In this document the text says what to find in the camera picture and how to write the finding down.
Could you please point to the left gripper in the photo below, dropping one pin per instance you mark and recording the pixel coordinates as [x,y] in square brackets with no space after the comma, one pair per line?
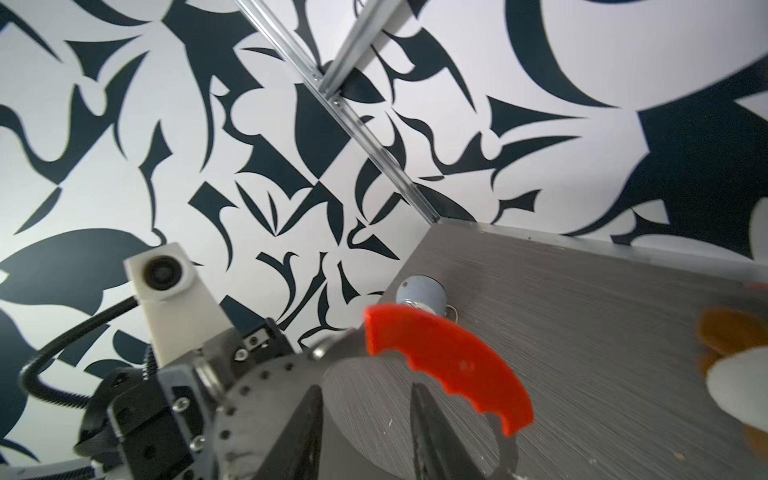
[156,422]

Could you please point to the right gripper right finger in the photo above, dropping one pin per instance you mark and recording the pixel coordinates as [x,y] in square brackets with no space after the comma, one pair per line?
[437,451]

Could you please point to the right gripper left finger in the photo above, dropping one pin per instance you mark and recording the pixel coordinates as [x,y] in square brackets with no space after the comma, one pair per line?
[296,453]

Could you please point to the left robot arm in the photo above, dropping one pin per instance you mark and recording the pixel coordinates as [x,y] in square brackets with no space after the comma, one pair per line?
[79,468]

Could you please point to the blue round alarm clock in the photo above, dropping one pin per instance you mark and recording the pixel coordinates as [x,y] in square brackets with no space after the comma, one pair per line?
[426,293]

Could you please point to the brown white plush toy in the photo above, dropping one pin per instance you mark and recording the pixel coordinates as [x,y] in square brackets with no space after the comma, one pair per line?
[735,369]

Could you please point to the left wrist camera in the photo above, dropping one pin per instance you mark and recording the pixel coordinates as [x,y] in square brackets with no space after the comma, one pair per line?
[181,313]

